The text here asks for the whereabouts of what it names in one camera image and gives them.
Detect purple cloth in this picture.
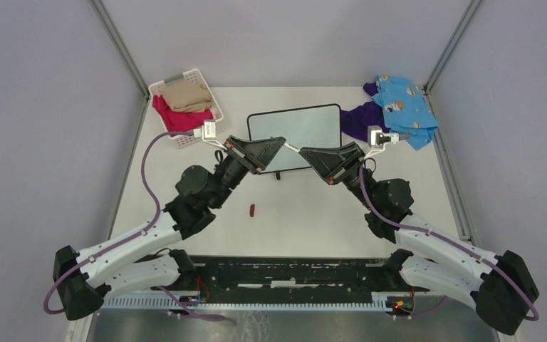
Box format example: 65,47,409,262
340,100,390,142

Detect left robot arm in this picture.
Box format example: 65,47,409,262
43,135,286,321

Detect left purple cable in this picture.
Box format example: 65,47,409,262
43,131,199,316

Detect white slotted cable duct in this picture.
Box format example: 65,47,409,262
102,294,392,313

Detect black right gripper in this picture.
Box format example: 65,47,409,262
299,142,379,212

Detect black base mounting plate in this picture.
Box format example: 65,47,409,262
166,256,413,304

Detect beige folded cloth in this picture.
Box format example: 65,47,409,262
160,79,213,113

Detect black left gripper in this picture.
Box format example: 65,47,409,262
209,135,286,209

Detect magenta cloth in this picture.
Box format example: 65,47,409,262
152,95,214,132

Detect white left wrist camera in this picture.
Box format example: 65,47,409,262
193,120,217,143

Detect black framed whiteboard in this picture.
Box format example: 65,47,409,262
246,103,342,174

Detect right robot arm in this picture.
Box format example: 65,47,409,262
298,142,540,336

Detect blue patterned cloth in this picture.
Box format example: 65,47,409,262
372,75,438,150

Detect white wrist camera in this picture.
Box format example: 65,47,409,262
365,125,400,158
193,120,217,143

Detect red whiteboard marker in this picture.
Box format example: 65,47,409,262
284,142,300,153

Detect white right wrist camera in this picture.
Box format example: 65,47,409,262
365,125,400,158

